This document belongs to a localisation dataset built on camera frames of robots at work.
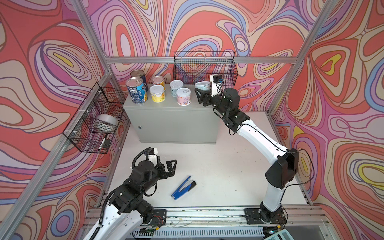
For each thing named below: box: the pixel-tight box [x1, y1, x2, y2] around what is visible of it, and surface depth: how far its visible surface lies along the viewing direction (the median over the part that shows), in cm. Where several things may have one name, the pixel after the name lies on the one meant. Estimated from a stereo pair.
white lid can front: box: [169, 79, 184, 98], surface depth 80 cm
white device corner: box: [263, 229, 295, 240], surface depth 68 cm
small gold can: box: [151, 75, 166, 90], surface depth 80 cm
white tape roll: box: [96, 114, 118, 127], surface depth 74 cm
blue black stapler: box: [170, 175, 197, 201], surface depth 82 cm
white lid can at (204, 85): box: [195, 81, 211, 91], surface depth 69 cm
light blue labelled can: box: [125, 77, 148, 104], surface depth 74 cm
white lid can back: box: [149, 84, 166, 103], surface depth 78 cm
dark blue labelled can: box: [130, 69, 146, 82], surface depth 78 cm
